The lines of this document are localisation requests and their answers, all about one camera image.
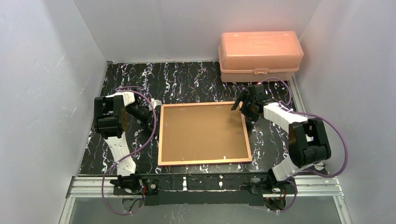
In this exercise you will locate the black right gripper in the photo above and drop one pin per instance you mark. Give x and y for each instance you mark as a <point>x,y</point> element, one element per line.
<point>245,104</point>

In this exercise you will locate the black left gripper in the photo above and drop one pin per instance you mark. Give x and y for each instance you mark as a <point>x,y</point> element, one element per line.
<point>149,118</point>

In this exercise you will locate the brown cardboard backing board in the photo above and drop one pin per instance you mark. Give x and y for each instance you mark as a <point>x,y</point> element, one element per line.
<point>201,133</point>

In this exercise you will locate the pink wooden picture frame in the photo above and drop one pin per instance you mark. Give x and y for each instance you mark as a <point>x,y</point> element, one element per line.
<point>161,139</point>

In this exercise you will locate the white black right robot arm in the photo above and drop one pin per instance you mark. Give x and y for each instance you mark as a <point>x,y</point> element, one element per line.
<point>308,142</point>

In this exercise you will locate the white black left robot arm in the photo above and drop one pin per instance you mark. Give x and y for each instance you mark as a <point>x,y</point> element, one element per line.
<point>110,121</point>

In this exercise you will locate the pink plastic storage box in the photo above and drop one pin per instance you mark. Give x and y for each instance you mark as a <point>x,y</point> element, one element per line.
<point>256,56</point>

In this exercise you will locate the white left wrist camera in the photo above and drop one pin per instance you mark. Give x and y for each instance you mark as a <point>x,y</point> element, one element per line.
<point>154,103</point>

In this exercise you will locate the aluminium mounting rail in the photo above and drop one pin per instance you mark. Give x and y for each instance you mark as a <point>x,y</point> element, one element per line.
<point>307,185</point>

